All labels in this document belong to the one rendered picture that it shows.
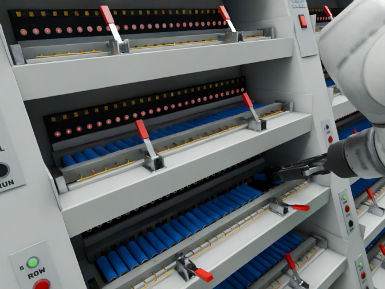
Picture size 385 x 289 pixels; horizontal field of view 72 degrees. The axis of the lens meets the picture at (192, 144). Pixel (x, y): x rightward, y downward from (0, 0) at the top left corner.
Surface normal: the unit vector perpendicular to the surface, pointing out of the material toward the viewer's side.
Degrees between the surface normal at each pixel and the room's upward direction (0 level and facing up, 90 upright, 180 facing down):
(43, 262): 90
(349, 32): 81
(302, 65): 90
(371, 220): 19
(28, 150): 90
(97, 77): 109
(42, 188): 90
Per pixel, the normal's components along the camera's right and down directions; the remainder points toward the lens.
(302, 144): -0.80, 0.28
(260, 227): -0.09, -0.93
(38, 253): 0.53, -0.08
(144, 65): 0.59, 0.24
